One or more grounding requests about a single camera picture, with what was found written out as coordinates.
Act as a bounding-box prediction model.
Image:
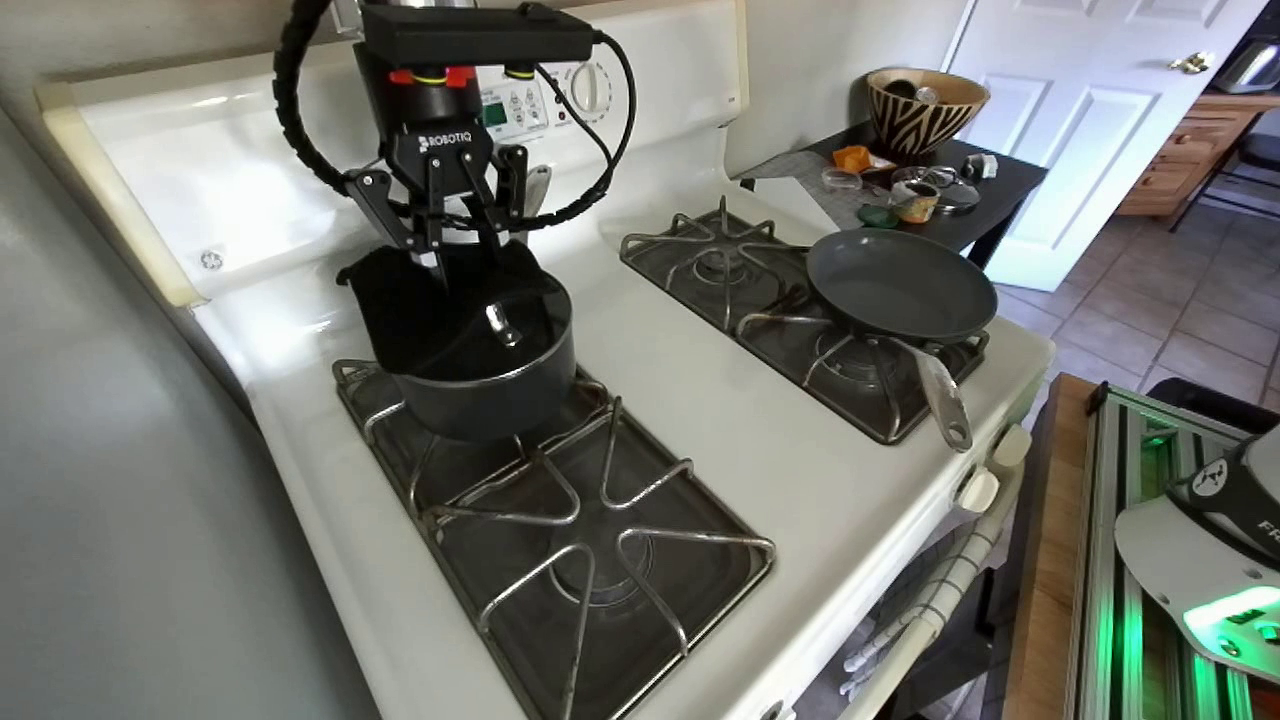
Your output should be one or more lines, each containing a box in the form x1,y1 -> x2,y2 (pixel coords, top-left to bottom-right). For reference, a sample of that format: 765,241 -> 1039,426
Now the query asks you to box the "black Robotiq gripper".
339,60 -> 534,269

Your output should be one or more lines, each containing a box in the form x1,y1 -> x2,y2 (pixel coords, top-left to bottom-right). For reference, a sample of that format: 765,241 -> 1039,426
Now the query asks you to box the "white stove timer knob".
563,57 -> 618,120

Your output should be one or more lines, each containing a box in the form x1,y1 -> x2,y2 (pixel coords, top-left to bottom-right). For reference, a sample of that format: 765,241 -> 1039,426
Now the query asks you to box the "dark grey saucepan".
377,158 -> 580,444

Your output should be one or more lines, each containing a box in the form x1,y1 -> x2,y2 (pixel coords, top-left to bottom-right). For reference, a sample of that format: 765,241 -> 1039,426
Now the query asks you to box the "white gas stove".
34,0 -> 1060,720

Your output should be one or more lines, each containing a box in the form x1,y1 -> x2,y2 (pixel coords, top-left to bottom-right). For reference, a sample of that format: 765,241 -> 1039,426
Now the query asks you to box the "small orange fruit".
829,140 -> 877,179

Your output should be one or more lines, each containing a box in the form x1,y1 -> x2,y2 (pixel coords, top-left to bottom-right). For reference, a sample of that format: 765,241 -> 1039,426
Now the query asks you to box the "grey white refrigerator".
0,104 -> 383,720

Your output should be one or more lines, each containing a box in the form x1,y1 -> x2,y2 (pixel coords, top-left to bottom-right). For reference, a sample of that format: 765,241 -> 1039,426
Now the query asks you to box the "large black burner grate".
333,355 -> 778,720

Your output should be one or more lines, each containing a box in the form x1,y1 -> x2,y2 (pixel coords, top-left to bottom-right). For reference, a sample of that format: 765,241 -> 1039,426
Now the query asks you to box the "grey frying pan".
805,229 -> 1000,454

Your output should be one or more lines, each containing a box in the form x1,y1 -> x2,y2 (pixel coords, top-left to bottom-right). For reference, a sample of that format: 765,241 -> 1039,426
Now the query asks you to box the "patterned brown bowl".
856,68 -> 997,165

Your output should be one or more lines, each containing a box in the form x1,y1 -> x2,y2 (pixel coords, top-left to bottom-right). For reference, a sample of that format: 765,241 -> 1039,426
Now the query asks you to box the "black side table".
737,130 -> 1052,272

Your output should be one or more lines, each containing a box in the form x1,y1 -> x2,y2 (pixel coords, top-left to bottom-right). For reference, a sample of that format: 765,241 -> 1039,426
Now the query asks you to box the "white panel door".
944,0 -> 1273,296

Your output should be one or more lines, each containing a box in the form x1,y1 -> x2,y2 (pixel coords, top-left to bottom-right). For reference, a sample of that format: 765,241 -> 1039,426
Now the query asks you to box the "wooden board edge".
1000,373 -> 1111,720

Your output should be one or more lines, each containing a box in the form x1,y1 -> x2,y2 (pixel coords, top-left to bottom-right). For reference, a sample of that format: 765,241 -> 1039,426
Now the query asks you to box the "wooden cabinet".
1116,90 -> 1273,224

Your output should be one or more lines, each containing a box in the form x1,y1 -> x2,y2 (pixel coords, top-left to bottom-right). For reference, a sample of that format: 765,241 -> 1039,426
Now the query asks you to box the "dark appliance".
1215,34 -> 1280,101

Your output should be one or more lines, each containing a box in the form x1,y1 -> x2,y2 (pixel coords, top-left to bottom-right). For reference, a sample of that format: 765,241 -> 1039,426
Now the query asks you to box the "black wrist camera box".
357,0 -> 595,71

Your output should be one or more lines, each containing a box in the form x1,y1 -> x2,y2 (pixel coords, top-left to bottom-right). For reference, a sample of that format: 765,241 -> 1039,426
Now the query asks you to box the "black spiral-wrapped cable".
270,0 -> 641,233

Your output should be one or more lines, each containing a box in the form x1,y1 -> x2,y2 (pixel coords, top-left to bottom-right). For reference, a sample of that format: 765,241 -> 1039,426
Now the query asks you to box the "white oven door handle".
835,454 -> 1034,705

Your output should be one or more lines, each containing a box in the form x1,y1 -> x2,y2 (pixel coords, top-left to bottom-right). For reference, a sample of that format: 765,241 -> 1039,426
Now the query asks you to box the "aluminium frame rail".
1074,379 -> 1280,720

